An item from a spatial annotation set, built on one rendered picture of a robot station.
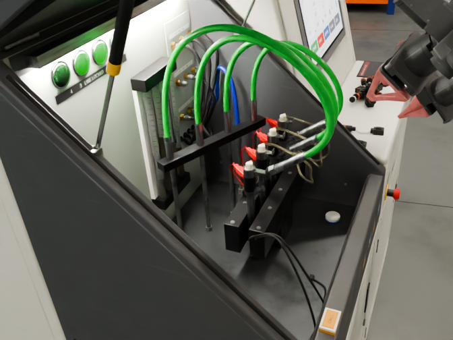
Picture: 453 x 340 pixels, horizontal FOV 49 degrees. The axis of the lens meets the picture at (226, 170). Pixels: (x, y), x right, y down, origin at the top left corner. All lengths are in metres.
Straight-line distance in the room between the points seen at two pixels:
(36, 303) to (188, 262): 0.47
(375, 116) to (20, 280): 1.10
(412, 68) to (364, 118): 0.80
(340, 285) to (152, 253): 0.41
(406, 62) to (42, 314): 0.90
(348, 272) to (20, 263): 0.68
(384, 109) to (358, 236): 0.60
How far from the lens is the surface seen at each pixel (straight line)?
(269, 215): 1.17
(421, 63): 0.80
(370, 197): 1.30
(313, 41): 1.54
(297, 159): 1.03
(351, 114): 1.62
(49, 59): 0.90
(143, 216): 0.80
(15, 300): 1.24
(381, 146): 1.46
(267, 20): 1.33
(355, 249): 1.14
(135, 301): 0.96
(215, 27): 0.98
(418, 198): 2.98
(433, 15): 0.74
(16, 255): 1.10
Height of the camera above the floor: 1.70
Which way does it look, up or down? 33 degrees down
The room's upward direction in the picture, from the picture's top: 4 degrees counter-clockwise
